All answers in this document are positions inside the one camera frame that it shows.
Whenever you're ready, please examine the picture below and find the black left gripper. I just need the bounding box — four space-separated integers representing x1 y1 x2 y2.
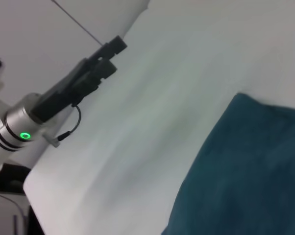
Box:
29 35 128 122

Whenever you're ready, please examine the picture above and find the teal blue shirt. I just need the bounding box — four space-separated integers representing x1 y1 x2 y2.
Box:
161 92 295 235

